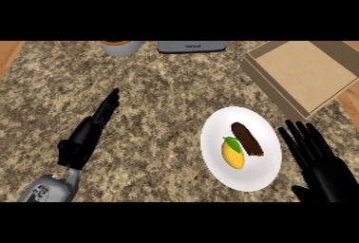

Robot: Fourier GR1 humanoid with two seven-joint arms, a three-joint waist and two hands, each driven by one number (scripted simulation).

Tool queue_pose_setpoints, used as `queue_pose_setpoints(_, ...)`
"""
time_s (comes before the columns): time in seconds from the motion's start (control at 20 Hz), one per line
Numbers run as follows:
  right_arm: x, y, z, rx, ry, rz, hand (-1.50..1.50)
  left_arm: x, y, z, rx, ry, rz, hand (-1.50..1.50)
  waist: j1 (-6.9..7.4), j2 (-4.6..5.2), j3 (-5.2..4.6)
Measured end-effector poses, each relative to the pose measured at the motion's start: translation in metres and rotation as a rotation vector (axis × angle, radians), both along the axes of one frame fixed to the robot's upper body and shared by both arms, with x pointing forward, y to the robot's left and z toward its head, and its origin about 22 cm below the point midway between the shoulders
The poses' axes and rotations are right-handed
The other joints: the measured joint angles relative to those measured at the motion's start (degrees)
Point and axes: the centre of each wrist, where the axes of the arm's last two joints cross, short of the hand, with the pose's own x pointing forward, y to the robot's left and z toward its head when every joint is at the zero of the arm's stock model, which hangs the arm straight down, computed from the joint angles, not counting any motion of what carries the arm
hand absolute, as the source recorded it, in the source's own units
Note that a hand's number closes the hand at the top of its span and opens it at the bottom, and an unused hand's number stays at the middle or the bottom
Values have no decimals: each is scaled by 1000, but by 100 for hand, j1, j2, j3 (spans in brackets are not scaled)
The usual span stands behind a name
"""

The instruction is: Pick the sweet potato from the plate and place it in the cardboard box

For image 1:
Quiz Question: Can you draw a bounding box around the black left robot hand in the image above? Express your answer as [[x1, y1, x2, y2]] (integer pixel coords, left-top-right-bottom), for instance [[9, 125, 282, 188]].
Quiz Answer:
[[56, 87, 123, 171]]

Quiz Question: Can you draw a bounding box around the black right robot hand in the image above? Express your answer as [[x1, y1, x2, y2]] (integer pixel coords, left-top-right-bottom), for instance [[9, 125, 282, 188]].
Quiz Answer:
[[276, 119, 359, 203]]

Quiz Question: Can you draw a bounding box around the dark brown sweet potato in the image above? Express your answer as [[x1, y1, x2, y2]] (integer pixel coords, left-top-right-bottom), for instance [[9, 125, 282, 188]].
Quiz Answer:
[[231, 121, 265, 158]]

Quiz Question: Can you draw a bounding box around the white oval plate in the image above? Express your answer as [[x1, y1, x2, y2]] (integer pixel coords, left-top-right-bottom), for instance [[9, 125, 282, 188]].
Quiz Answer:
[[200, 105, 284, 193]]

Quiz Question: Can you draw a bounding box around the open cardboard box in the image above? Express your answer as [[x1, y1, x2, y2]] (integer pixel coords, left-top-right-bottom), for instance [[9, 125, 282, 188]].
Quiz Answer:
[[240, 40, 359, 121]]

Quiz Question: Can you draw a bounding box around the yellow mango with green leaf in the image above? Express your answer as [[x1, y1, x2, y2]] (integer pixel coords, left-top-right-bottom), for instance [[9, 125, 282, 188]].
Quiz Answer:
[[220, 136, 247, 170]]

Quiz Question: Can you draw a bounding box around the grey cup with brown contents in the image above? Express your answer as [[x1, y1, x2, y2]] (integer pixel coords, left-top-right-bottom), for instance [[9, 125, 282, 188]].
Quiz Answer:
[[98, 40, 146, 58]]

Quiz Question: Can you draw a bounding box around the grey appliance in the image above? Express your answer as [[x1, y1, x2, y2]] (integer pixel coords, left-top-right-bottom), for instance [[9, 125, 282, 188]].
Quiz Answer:
[[155, 40, 229, 54]]

